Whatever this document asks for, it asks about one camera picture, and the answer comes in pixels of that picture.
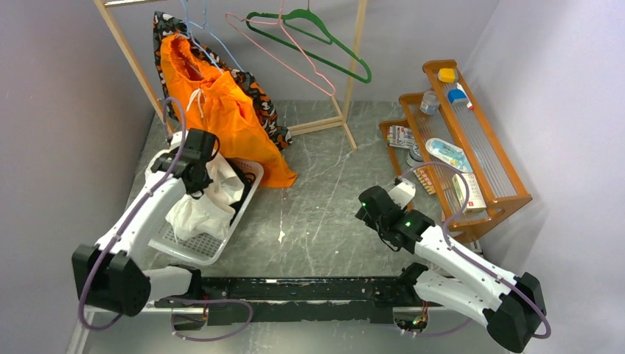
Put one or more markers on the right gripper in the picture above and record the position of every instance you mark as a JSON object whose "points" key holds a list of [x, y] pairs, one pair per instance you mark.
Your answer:
{"points": [[362, 214]]}

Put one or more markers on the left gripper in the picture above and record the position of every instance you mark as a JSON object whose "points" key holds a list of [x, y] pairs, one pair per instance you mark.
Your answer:
{"points": [[194, 189]]}

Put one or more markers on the white shorts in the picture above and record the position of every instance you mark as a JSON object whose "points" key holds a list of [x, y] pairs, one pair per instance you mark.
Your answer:
{"points": [[212, 212]]}

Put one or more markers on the black shorts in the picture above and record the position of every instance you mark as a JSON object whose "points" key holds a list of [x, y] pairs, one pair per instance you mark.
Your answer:
{"points": [[247, 179]]}

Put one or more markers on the white plastic basket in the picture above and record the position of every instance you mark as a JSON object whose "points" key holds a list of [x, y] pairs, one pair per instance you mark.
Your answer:
{"points": [[204, 249]]}

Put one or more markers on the orange wooden shelf rack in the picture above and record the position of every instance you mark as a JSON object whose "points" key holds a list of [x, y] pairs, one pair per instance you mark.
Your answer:
{"points": [[501, 186]]}

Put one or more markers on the blue wire hanger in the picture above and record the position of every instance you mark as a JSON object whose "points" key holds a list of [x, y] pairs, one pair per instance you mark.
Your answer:
{"points": [[192, 38], [206, 27]]}

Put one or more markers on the patterned dark shorts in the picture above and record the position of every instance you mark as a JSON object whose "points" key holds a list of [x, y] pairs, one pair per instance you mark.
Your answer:
{"points": [[165, 25]]}

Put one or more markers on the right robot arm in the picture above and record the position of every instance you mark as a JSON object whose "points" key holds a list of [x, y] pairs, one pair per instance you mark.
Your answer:
{"points": [[510, 307]]}

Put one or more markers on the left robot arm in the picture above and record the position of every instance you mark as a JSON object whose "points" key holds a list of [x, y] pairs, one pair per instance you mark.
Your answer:
{"points": [[108, 275]]}

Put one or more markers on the orange shorts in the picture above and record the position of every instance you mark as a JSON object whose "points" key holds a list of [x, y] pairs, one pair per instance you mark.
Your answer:
{"points": [[213, 102]]}

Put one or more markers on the orange pill blister strip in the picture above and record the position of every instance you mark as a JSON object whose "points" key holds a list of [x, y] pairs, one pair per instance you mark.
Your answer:
{"points": [[425, 180]]}

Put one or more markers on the snack packet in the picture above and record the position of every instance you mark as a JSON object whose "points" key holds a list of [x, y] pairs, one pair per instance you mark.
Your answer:
{"points": [[400, 137]]}

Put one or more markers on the wooden clothes rack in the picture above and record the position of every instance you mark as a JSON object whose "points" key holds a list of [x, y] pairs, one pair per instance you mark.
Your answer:
{"points": [[358, 68]]}

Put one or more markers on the white red box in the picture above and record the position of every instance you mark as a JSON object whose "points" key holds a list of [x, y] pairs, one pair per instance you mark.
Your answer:
{"points": [[468, 191]]}

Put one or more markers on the small plastic bottle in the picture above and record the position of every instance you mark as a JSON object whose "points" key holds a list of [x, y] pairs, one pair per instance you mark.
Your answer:
{"points": [[430, 103]]}

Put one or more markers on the blue eraser block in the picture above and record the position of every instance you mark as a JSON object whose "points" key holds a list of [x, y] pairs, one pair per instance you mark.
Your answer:
{"points": [[456, 97]]}

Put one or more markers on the red white marker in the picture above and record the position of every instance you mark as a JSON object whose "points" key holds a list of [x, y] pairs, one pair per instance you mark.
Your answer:
{"points": [[468, 100]]}

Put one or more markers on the yellow sponge block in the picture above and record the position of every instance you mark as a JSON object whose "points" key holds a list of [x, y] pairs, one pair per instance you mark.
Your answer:
{"points": [[447, 75]]}

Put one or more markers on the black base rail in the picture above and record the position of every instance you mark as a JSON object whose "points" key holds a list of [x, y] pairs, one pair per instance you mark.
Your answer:
{"points": [[313, 299]]}

